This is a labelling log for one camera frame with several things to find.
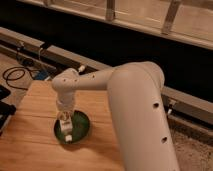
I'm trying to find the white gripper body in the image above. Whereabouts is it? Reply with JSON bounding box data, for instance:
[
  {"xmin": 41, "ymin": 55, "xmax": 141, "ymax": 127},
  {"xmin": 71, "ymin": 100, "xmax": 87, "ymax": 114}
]
[{"xmin": 56, "ymin": 91, "xmax": 75, "ymax": 114}]

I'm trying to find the green ceramic bowl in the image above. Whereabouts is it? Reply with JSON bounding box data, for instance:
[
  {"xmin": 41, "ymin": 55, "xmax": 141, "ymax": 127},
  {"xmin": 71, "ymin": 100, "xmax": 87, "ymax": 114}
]
[{"xmin": 54, "ymin": 110, "xmax": 90, "ymax": 144}]

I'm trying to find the black equipment at left edge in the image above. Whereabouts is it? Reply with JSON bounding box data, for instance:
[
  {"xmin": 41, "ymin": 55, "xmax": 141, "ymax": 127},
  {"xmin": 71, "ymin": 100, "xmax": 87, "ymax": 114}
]
[{"xmin": 0, "ymin": 84, "xmax": 16, "ymax": 135}]

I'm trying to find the small white bottle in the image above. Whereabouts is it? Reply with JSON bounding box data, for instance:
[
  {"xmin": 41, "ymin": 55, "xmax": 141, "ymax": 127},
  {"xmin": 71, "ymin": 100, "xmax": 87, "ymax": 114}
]
[{"xmin": 60, "ymin": 117, "xmax": 73, "ymax": 142}]

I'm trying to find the wooden window frame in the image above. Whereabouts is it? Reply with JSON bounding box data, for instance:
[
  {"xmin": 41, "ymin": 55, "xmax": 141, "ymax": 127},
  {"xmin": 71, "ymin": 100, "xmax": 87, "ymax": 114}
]
[{"xmin": 19, "ymin": 0, "xmax": 213, "ymax": 50}]

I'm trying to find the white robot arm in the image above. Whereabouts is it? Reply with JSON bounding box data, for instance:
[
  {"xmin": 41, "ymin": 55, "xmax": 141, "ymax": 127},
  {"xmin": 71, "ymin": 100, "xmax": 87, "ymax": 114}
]
[{"xmin": 52, "ymin": 62, "xmax": 180, "ymax": 171}]

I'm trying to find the metal floor rail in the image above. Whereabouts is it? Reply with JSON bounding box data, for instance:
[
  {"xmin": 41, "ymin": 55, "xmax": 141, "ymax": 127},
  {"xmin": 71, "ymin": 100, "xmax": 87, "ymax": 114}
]
[{"xmin": 0, "ymin": 26, "xmax": 213, "ymax": 144}]

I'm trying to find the black coiled cable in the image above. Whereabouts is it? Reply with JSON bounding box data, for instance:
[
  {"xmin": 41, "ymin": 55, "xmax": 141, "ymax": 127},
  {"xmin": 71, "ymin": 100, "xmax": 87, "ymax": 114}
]
[{"xmin": 2, "ymin": 46, "xmax": 44, "ymax": 90}]

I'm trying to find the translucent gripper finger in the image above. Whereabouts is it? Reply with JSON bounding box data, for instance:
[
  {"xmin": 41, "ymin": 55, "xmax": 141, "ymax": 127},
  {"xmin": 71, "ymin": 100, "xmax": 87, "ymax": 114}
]
[
  {"xmin": 69, "ymin": 113, "xmax": 74, "ymax": 122},
  {"xmin": 57, "ymin": 113, "xmax": 63, "ymax": 121}
]

